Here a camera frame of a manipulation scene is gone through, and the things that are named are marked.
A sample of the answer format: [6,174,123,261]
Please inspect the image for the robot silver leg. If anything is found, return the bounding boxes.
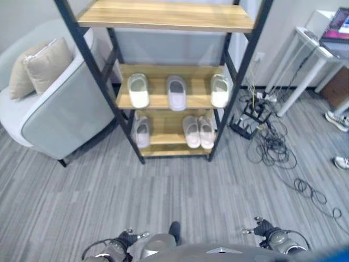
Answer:
[140,233,177,258]

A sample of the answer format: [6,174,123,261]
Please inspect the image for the wide wooden shelf board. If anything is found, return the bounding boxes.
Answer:
[116,64,232,111]

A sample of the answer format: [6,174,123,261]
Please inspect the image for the black wire stand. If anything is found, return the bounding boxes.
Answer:
[243,97,273,123]

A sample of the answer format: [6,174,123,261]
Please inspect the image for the long wooden shelf board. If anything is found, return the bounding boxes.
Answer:
[77,0,256,34]

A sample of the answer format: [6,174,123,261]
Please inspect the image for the robot dark foot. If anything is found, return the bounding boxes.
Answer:
[168,221,182,246]

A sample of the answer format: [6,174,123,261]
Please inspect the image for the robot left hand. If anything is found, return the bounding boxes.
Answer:
[117,228,151,247]

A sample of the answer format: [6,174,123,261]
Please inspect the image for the brown cardboard box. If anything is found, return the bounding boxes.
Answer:
[320,67,349,110]

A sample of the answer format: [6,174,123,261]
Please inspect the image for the short wooden shelf board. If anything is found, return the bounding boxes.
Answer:
[133,109,219,158]

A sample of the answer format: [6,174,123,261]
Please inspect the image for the looped black floor cable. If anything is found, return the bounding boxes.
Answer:
[283,177,349,228]

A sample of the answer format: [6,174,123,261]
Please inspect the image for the grey upholstered armchair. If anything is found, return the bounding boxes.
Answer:
[0,19,118,168]

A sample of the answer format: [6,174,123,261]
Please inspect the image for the person's shoe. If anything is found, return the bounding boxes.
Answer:
[334,156,349,170]
[324,110,349,133]

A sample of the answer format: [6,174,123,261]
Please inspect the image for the open laptop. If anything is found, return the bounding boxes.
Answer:
[318,7,349,59]

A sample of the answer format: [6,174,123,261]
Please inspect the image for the beige cushion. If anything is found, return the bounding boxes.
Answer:
[25,37,74,96]
[9,40,52,100]

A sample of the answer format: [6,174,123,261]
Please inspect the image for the lilac grey slipper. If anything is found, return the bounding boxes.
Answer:
[134,116,151,150]

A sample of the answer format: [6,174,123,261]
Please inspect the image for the pink slipper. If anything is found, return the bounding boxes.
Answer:
[182,115,202,150]
[198,116,216,150]

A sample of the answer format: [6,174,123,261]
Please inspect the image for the yellow cable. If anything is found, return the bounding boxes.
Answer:
[248,68,258,110]

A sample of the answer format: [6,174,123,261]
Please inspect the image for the tangled black cables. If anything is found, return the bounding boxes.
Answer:
[246,120,298,170]

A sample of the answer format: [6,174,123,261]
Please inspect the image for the white box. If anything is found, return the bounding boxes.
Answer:
[305,9,341,39]

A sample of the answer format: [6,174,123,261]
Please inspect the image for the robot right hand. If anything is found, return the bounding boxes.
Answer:
[241,216,276,239]

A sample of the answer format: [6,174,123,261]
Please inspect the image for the black metal shoe rack frame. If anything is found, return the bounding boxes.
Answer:
[53,0,274,165]

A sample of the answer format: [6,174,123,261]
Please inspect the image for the pale green slipper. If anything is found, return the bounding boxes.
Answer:
[210,73,230,109]
[127,72,151,109]

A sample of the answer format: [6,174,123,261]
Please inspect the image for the black router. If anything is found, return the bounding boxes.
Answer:
[230,114,260,140]

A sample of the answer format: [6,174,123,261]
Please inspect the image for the white power strip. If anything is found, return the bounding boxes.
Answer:
[256,92,278,103]

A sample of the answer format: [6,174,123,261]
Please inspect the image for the robot grey torso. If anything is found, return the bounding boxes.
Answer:
[136,243,328,262]

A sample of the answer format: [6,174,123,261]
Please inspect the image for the black hanging cable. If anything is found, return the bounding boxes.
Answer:
[283,40,320,94]

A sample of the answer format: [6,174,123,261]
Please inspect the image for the white table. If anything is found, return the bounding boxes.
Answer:
[266,26,349,117]

